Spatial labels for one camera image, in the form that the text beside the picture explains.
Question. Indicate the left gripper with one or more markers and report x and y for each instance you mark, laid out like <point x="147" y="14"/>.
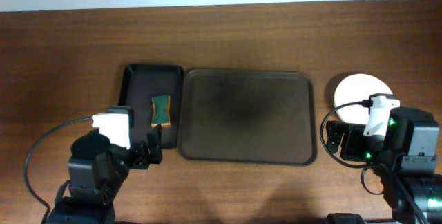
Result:
<point x="139" y="148"/>

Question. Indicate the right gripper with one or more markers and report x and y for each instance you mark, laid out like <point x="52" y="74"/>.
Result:
<point x="346" y="142"/>

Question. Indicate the green orange sponge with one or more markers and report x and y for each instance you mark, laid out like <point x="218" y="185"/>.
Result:
<point x="161" y="111"/>

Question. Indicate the white plate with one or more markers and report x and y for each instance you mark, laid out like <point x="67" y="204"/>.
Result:
<point x="355" y="88"/>

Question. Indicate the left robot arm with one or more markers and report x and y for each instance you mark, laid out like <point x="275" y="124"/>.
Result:
<point x="100" y="162"/>

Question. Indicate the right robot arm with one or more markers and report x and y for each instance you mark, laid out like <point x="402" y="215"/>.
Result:
<point x="404" y="158"/>

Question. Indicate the small black tray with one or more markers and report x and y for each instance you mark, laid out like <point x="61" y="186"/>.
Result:
<point x="142" y="82"/>

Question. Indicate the large brown tray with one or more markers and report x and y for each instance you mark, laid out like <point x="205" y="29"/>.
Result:
<point x="264" y="117"/>

